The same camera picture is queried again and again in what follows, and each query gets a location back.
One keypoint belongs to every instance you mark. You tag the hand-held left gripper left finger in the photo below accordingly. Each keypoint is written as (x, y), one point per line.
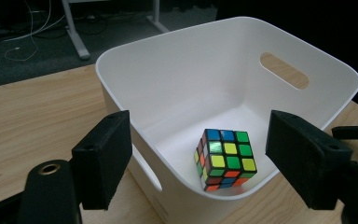
(105, 158)

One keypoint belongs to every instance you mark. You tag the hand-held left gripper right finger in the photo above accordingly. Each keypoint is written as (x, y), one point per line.
(304, 155)

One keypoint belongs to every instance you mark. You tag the colourful puzzle cube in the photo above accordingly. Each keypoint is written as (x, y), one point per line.
(227, 158)

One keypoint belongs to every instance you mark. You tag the white plastic bin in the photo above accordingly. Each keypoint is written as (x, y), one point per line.
(199, 77)

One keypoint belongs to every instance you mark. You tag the grey metal stand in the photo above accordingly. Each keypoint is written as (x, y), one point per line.
(74, 34)

